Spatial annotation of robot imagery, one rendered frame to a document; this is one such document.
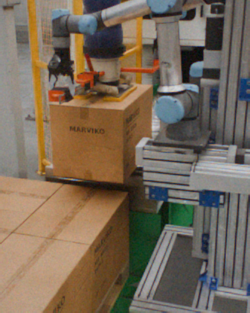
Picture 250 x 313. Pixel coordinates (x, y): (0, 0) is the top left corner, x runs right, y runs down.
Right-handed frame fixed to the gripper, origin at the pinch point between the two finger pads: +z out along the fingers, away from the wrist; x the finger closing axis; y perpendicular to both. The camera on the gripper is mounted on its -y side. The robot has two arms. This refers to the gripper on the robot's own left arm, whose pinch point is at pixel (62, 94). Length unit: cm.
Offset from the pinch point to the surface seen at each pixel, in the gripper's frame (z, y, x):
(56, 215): 66, 10, 9
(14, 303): 66, -59, -4
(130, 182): 63, 53, -18
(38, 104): 57, 179, 99
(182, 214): 120, 135, -36
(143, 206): 77, 53, -26
